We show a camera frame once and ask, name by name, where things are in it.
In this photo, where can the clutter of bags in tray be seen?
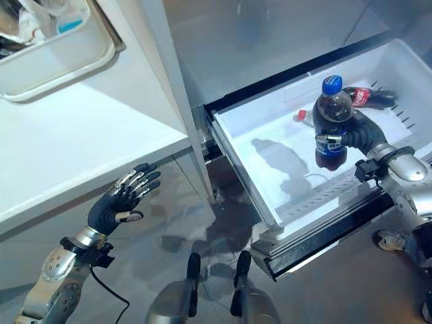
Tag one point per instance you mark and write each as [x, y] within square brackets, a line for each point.
[40, 23]

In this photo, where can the stainless steel refrigerator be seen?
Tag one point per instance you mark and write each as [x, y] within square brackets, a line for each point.
[256, 44]

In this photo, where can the blue-label cola bottle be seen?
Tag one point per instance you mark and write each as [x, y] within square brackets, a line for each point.
[330, 121]

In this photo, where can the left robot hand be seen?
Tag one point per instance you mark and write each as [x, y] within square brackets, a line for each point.
[107, 209]

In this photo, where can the red-label cola bottle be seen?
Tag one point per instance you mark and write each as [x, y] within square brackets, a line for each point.
[359, 98]

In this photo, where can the white refrigerator drawer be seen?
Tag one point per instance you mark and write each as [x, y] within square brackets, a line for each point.
[314, 145]

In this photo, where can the silver robot right leg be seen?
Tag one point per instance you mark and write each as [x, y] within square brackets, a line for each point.
[251, 297]

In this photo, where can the silver robot leg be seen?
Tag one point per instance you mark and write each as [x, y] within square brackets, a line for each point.
[251, 297]
[173, 297]

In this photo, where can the white plastic tray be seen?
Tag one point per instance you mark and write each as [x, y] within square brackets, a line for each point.
[57, 50]

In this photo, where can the silver robot left leg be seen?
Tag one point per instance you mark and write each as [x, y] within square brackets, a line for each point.
[173, 297]

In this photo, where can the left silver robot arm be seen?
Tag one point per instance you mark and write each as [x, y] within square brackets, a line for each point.
[55, 270]

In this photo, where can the white counter cabinet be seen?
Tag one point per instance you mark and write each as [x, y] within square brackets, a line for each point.
[84, 135]

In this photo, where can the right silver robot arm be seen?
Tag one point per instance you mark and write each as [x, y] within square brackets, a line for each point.
[405, 189]

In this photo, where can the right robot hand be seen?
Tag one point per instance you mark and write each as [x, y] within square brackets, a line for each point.
[362, 130]

